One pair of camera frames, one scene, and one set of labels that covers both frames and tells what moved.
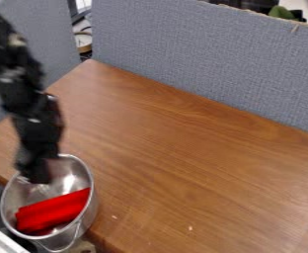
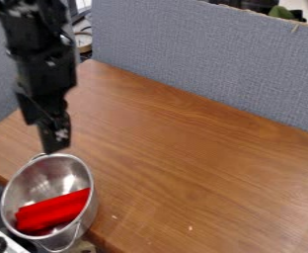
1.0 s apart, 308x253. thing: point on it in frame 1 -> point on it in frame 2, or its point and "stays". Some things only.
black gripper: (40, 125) -> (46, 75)
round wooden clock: (82, 42) stays
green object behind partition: (279, 11) stays
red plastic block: (42, 215) stays
